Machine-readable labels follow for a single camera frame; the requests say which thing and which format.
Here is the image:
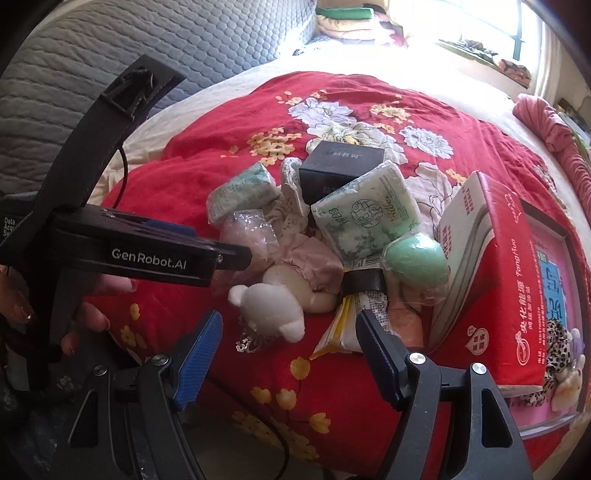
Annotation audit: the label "red cardboard box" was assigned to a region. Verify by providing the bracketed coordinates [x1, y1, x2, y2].
[427, 171, 589, 435]

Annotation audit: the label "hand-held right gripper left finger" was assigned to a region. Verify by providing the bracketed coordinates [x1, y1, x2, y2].
[60, 310, 225, 480]

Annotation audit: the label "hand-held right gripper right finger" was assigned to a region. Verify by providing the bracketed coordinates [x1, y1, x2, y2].
[355, 310, 532, 480]

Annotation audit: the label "black cardboard box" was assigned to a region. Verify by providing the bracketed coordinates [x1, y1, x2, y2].
[298, 142, 387, 205]

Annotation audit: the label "yellow white packet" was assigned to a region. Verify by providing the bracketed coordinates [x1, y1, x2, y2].
[310, 293, 393, 361]

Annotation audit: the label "orange sponge in plastic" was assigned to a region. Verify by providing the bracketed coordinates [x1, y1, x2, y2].
[387, 295, 437, 350]

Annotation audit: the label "stack of folded clothes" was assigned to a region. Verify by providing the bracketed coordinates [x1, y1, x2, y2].
[314, 4, 403, 45]

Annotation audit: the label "clear plastic bag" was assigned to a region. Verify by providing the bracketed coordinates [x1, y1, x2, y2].
[219, 210, 282, 265]

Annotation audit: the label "red floral blanket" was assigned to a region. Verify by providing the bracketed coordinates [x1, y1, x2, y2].
[84, 69, 589, 467]

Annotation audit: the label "small green tissue pack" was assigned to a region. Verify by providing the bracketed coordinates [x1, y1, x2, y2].
[206, 162, 280, 227]

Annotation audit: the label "black cable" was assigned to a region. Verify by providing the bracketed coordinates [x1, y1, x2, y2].
[249, 410, 297, 480]
[110, 145, 131, 209]

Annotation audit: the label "clothes on window sill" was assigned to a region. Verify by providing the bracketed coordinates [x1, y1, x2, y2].
[438, 39, 533, 89]

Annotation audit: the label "person's left hand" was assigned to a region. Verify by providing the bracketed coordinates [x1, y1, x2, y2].
[0, 265, 137, 356]

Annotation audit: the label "pink quilt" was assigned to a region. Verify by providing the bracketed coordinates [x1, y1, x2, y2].
[513, 92, 591, 200]

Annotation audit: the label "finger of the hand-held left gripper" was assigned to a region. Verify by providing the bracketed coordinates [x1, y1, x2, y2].
[104, 208, 200, 243]
[215, 244, 253, 273]

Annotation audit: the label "window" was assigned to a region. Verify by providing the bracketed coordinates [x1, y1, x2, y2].
[457, 0, 542, 62]

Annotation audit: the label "white plush toy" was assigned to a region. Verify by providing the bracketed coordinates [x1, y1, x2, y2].
[228, 232, 345, 355]

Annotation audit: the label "large green tissue pack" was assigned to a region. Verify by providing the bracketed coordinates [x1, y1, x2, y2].
[311, 160, 422, 268]

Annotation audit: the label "bed with cream sheet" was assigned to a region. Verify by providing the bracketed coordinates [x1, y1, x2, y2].
[92, 36, 591, 259]

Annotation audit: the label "green egg sponge in plastic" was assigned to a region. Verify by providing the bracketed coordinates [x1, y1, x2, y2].
[382, 233, 451, 308]

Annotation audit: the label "grey quilted headboard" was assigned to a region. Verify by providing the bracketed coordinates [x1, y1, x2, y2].
[0, 0, 320, 197]

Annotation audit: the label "cream floral cloth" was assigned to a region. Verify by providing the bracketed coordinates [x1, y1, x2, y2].
[268, 182, 313, 239]

